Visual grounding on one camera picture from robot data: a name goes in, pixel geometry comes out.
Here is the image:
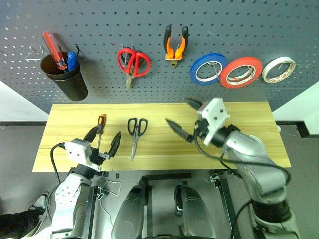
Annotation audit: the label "black metal table frame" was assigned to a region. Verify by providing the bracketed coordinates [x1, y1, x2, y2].
[82, 169, 242, 239]

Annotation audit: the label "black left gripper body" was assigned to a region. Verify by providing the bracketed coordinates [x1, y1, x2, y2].
[90, 147, 112, 166]

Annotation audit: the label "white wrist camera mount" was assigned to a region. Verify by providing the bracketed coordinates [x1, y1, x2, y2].
[198, 97, 230, 146]
[64, 138, 103, 172]

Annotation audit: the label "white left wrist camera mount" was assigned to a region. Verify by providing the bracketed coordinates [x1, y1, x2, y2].
[64, 138, 103, 172]

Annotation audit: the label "steel wire pliers holder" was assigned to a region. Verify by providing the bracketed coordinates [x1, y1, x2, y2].
[164, 42, 184, 62]

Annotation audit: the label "black plastic cup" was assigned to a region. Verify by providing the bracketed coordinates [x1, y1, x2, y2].
[40, 51, 89, 102]

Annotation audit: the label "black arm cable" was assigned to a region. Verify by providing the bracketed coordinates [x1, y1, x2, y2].
[193, 135, 292, 222]
[49, 142, 67, 185]

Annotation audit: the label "steel wire hook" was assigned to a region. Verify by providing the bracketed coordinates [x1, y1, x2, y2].
[24, 45, 44, 61]

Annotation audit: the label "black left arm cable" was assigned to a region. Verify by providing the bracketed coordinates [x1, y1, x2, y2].
[49, 142, 67, 185]

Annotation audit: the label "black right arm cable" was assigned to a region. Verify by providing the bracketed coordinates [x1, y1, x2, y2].
[193, 135, 292, 222]

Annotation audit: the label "black handled scissors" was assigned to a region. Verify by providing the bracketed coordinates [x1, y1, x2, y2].
[127, 118, 149, 161]

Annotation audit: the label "grey metal pegboard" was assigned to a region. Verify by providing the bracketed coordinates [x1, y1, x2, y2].
[0, 0, 319, 115]

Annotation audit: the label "orange black handled screwdriver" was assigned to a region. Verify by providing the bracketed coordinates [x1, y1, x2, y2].
[96, 114, 107, 150]

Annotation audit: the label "white wire loop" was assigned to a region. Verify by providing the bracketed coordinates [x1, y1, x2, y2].
[99, 179, 122, 225]

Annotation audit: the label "orange black pliers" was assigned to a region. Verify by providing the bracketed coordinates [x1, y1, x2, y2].
[163, 24, 189, 68]

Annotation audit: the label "blue handled screwdriver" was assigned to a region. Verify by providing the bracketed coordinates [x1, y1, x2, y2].
[67, 51, 78, 72]

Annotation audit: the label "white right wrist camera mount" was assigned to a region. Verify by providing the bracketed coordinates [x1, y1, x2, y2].
[198, 97, 230, 146]

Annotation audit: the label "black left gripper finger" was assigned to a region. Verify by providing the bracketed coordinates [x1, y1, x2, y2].
[83, 125, 100, 144]
[107, 131, 122, 159]

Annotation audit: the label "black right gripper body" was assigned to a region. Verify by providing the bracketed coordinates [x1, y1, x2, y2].
[192, 119, 210, 143]

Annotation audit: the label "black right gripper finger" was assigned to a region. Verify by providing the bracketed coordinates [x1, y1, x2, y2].
[165, 118, 194, 143]
[183, 98, 204, 110]

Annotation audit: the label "blue tape roll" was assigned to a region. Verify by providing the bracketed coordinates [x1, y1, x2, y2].
[189, 52, 229, 87]

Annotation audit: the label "white tape roll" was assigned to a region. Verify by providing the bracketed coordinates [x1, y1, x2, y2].
[261, 56, 297, 84]

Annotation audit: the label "dark rounded shape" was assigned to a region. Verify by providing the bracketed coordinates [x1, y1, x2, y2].
[111, 177, 153, 239]
[173, 184, 217, 239]

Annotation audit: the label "red handled scissors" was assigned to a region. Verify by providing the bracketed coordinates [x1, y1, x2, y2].
[117, 47, 152, 90]

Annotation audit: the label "large red tape roll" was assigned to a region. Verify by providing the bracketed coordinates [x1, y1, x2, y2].
[219, 56, 263, 89]

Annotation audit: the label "red handled screwdriver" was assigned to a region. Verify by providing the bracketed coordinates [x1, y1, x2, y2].
[41, 31, 69, 73]

